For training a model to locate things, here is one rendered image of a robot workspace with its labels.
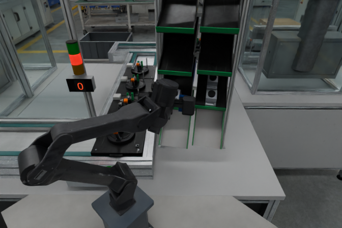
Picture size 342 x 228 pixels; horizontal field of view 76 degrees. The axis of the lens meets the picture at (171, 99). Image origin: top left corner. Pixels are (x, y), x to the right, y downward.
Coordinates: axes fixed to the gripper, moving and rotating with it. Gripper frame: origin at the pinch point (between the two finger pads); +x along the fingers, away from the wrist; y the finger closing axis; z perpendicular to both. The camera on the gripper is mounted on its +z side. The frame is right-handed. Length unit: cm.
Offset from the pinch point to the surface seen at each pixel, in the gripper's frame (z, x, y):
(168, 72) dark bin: 7.4, 9.0, 2.3
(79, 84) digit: -5, 22, 48
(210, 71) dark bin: 8.3, 11.3, -13.3
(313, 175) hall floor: -106, 122, -119
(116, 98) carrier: -22, 52, 43
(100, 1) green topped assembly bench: 67, 474, 265
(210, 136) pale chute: -24.4, 21.8, -16.3
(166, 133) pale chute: -24.1, 19.7, 4.1
